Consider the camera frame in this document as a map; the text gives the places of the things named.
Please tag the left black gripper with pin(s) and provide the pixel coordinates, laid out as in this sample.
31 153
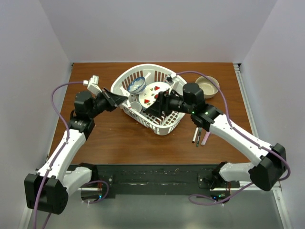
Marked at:
112 99

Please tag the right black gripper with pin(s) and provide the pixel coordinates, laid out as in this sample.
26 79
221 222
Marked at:
162 104

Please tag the pink highlighter pen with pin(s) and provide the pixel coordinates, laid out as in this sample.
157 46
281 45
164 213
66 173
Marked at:
205 138

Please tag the white pen with black tip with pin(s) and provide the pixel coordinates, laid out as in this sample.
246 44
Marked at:
195 135

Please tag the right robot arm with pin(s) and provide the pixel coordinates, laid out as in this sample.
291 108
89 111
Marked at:
202 114

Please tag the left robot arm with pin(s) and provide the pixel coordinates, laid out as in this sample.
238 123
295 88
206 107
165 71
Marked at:
49 188

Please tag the watermelon pattern plate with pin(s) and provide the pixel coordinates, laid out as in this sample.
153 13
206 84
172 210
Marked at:
150 93

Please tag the white plastic dish basket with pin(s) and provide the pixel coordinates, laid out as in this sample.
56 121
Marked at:
152 73

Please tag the small white cup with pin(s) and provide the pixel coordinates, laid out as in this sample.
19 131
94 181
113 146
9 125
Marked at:
136 106

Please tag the blue white patterned bowl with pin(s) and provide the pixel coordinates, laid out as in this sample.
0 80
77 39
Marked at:
137 86

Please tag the beige ceramic bowl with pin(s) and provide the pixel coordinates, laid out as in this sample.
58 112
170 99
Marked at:
209 85

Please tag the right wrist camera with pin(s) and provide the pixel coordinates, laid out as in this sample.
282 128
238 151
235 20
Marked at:
173 81

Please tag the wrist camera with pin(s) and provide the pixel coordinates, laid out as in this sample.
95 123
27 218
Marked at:
173 81
92 85

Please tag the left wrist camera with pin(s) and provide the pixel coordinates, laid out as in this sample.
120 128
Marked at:
92 85

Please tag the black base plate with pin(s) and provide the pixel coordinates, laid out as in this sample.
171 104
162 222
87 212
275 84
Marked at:
160 180

